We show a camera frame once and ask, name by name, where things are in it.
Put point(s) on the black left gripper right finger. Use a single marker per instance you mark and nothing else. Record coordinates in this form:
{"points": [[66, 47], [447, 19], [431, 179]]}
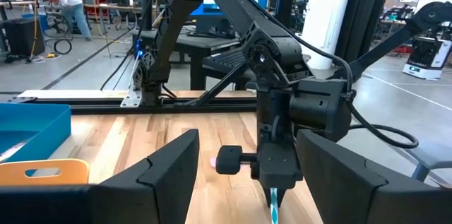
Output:
{"points": [[353, 195]]}

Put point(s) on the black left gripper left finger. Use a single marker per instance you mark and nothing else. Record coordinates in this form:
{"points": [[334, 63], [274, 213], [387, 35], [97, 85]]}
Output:
{"points": [[159, 188]]}

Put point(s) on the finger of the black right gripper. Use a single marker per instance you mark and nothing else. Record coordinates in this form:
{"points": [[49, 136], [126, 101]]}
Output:
{"points": [[229, 160], [289, 164]]}

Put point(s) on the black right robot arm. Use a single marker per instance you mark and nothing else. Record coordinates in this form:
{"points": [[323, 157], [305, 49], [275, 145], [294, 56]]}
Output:
{"points": [[247, 12]]}

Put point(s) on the black background robot arm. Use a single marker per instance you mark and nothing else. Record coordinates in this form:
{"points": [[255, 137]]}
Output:
{"points": [[388, 42]]}

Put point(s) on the black keyboard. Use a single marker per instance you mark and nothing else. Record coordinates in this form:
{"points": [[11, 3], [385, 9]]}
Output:
{"points": [[226, 60]]}

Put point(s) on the black desk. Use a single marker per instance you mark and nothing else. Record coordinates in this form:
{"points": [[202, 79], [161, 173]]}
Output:
{"points": [[197, 72]]}

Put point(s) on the yellow plastic bin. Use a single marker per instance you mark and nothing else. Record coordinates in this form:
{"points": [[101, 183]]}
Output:
{"points": [[70, 172]]}

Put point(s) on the grey blue stool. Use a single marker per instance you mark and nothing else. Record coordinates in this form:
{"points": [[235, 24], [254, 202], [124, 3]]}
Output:
{"points": [[434, 157]]}

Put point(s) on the white pillar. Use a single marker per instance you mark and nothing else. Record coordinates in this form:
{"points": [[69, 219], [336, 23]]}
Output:
{"points": [[328, 22]]}

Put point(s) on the black partition panels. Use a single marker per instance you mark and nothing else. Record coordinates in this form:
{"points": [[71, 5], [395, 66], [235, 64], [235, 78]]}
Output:
{"points": [[363, 15]]}

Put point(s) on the teal plastic bin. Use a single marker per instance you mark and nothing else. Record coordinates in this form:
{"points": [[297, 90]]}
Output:
{"points": [[42, 125]]}

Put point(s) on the white black machine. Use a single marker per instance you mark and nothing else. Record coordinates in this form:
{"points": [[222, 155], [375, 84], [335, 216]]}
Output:
{"points": [[427, 58]]}

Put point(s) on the black box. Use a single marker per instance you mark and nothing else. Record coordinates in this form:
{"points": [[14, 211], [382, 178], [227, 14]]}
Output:
{"points": [[23, 36]]}

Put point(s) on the silver metal bracket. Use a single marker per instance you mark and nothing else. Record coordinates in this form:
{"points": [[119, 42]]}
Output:
{"points": [[131, 100]]}

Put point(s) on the black aluminium table frame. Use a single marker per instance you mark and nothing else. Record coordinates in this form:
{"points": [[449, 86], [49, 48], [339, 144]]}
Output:
{"points": [[88, 105]]}

